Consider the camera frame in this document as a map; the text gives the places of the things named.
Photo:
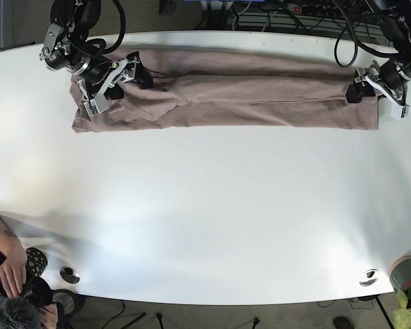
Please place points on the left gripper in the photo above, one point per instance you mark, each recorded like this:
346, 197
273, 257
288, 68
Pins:
388, 80

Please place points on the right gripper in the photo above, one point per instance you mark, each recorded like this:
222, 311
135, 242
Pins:
95, 94

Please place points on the mauve pink T-shirt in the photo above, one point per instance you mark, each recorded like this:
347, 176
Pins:
195, 87

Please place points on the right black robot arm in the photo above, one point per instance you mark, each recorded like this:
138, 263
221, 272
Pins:
66, 45

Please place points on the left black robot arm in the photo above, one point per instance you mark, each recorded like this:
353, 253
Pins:
393, 19

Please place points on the person's bare forearm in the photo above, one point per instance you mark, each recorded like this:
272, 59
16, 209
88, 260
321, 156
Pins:
0, 236

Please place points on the person's hand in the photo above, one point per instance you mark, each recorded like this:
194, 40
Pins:
12, 270

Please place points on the grey tape roll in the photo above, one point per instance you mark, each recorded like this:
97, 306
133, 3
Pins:
400, 274

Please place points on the black gold-dotted cup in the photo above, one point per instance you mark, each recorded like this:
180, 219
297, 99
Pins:
36, 262

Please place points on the green potted plant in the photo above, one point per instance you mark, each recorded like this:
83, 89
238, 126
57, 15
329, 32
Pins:
402, 315

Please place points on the grey furry microphone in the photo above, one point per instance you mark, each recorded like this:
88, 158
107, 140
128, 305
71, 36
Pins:
18, 313

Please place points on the right table cable grommet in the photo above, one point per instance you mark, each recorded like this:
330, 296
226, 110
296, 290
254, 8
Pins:
369, 277

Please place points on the table cable grommet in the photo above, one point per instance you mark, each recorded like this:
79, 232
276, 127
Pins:
369, 277
69, 275

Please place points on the left table cable grommet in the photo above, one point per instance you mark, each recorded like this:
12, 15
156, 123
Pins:
69, 275

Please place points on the black camera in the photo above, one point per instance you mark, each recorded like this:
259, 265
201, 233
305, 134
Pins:
36, 294

